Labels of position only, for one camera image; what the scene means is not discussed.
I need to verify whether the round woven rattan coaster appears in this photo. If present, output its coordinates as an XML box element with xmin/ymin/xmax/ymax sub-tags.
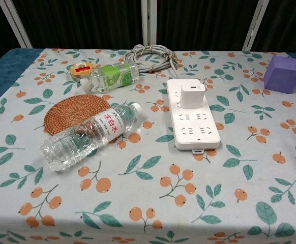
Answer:
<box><xmin>44</xmin><ymin>94</ymin><xmax>109</xmax><ymax>136</ymax></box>

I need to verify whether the white cable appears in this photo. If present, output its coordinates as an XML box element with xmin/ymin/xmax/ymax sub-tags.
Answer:
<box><xmin>124</xmin><ymin>44</ymin><xmax>182</xmax><ymax>79</ymax></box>

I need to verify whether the purple foam cube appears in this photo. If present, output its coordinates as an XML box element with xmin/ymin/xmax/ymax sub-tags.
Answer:
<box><xmin>263</xmin><ymin>55</ymin><xmax>296</xmax><ymax>94</ymax></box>

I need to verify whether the white charger cube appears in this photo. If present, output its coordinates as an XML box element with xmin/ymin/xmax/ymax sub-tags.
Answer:
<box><xmin>180</xmin><ymin>85</ymin><xmax>205</xmax><ymax>110</ymax></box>

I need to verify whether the clear water bottle white label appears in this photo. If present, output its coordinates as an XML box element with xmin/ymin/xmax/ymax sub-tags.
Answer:
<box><xmin>39</xmin><ymin>102</ymin><xmax>141</xmax><ymax>172</ymax></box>

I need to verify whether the white power strip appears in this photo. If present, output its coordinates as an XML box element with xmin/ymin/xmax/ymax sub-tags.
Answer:
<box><xmin>166</xmin><ymin>78</ymin><xmax>221</xmax><ymax>155</ymax></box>

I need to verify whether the small round orange-lidded jar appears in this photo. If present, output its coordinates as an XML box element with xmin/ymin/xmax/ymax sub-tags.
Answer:
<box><xmin>69</xmin><ymin>62</ymin><xmax>97</xmax><ymax>81</ymax></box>

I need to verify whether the blue fabric mat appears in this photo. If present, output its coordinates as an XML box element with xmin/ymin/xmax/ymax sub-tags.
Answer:
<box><xmin>0</xmin><ymin>48</ymin><xmax>44</xmax><ymax>110</ymax></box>

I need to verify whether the white slotted metal upright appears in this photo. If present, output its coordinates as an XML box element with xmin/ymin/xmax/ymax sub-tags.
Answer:
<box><xmin>242</xmin><ymin>0</ymin><xmax>270</xmax><ymax>51</ymax></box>
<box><xmin>0</xmin><ymin>0</ymin><xmax>33</xmax><ymax>49</ymax></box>
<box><xmin>141</xmin><ymin>0</ymin><xmax>158</xmax><ymax>45</ymax></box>

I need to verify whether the clear bottle green label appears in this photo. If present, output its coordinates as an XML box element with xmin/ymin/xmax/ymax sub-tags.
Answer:
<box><xmin>80</xmin><ymin>60</ymin><xmax>140</xmax><ymax>94</ymax></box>

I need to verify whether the floral fruit-print tablecloth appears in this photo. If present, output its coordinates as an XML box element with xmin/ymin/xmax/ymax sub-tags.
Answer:
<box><xmin>0</xmin><ymin>48</ymin><xmax>296</xmax><ymax>244</ymax></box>

